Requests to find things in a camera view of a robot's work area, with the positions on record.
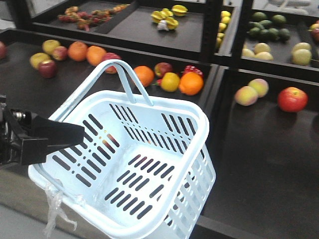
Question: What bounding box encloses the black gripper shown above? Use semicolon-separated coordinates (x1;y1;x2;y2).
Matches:
0;95;84;167

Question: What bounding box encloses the light blue plastic basket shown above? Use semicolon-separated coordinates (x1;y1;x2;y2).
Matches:
28;60;216;239

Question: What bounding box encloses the dark red apple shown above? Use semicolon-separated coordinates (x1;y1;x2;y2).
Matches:
38;60;58;79

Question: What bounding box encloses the yellow apple front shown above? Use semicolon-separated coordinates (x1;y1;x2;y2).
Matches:
29;52;51;70

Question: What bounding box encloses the yellow apple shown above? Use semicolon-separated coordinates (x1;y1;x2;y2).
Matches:
29;52;51;70
42;39;61;55

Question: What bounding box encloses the small red apple rear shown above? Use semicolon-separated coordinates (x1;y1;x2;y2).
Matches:
52;46;68;61

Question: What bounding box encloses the yellow apple rear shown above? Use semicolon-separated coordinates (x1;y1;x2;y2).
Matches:
42;39;61;55

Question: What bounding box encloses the red apple far left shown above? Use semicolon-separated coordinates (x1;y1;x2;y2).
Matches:
0;41;7;59

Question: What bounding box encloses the orange left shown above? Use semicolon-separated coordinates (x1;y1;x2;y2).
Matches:
67;41;88;62

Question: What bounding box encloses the orange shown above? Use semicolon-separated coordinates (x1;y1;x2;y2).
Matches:
86;45;107;66
178;72;204;96
134;65;155;87
67;41;88;62

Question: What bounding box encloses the red apple beside oranges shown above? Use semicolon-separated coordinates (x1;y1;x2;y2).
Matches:
101;52;122;74

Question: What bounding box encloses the orange middle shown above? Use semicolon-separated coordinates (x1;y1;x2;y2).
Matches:
134;65;155;87

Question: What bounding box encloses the red chili pepper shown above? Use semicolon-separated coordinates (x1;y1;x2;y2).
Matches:
153;79;162;87

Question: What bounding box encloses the red apple small middle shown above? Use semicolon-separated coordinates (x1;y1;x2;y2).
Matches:
154;62;173;78

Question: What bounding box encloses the yellow round fruit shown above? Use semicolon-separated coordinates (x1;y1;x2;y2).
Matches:
160;72;180;92

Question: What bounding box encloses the orange right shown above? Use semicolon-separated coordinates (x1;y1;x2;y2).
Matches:
178;72;204;96

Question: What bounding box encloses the white garlic bulb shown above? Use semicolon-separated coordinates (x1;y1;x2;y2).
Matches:
157;20;169;31

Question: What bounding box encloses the red bell pepper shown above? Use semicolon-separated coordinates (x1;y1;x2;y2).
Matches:
182;65;203;78

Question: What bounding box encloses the peach left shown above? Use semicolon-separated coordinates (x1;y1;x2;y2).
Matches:
234;86;258;106

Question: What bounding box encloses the peach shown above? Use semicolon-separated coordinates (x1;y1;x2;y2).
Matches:
234;86;258;106
248;78;269;98

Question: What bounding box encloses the black wooden display stand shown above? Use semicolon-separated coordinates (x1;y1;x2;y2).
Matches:
0;0;319;239

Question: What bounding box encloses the peach right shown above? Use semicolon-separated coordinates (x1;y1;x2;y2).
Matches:
248;78;269;98

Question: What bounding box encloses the red apple right tray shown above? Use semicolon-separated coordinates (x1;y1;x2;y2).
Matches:
277;87;309;113

